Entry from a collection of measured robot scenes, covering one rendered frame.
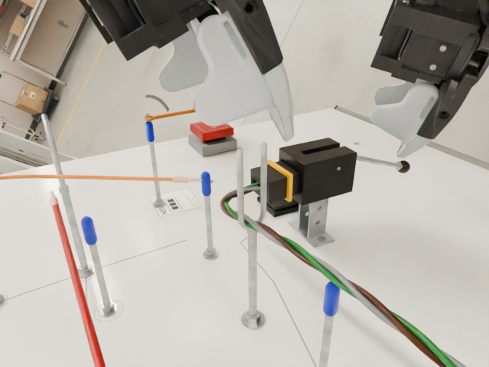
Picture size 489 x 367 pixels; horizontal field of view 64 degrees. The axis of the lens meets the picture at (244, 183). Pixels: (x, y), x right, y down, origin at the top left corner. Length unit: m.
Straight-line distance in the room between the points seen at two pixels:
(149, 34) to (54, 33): 8.25
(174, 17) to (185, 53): 0.08
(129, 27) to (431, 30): 0.22
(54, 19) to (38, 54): 0.70
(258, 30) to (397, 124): 0.20
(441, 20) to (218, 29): 0.17
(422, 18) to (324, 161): 0.13
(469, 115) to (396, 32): 1.35
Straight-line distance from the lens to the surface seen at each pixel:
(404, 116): 0.39
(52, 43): 8.46
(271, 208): 0.42
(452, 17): 0.34
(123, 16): 0.24
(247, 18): 0.23
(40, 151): 1.29
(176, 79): 0.32
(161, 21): 0.24
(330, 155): 0.35
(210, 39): 0.24
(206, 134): 0.55
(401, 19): 0.34
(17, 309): 0.37
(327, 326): 0.23
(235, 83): 0.24
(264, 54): 0.24
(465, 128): 1.67
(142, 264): 0.37
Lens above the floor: 1.41
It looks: 38 degrees down
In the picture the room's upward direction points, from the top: 65 degrees counter-clockwise
